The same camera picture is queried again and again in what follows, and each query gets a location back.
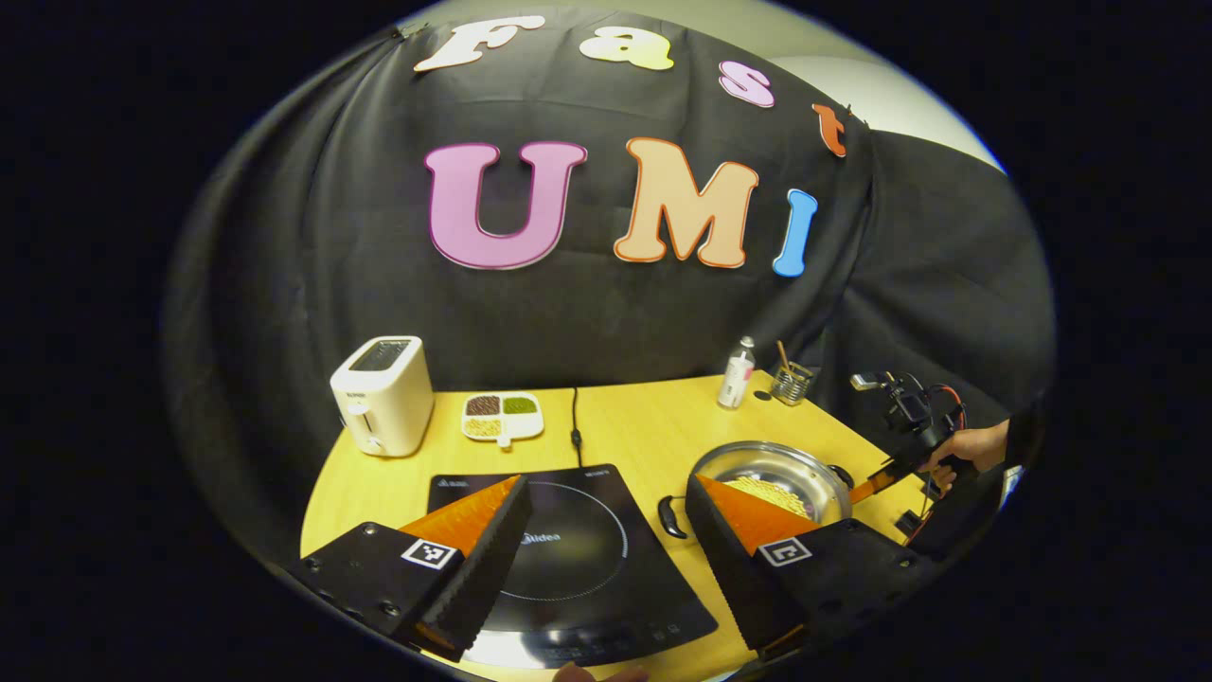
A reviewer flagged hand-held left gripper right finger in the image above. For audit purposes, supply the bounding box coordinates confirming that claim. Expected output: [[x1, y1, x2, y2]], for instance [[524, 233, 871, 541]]
[[684, 474, 938, 662]]

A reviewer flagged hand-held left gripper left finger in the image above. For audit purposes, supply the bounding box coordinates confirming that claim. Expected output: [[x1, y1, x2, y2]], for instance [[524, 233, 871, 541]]
[[289, 474, 534, 664]]

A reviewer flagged black induction cooktop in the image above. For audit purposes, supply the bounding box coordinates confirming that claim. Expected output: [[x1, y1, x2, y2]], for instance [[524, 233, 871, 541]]
[[426, 464, 719, 669]]

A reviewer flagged steel pot with beans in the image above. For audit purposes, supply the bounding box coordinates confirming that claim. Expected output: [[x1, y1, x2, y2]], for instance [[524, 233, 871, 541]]
[[658, 440, 855, 541]]

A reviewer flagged glass jar with stick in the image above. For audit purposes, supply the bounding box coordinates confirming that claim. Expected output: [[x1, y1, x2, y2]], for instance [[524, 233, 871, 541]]
[[770, 341, 815, 406]]

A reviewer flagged white divided dish of beans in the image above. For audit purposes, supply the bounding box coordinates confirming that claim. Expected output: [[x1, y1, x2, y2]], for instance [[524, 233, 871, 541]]
[[461, 392, 545, 448]]

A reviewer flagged white plastic bottle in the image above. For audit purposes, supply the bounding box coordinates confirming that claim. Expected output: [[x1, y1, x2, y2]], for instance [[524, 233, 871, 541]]
[[717, 335, 758, 410]]

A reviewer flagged white toaster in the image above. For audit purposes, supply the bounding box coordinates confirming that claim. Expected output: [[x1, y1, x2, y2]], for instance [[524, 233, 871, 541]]
[[330, 335, 435, 458]]

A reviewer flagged black backdrop cloth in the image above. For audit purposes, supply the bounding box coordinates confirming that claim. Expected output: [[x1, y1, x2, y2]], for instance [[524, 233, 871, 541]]
[[161, 5, 1057, 569]]

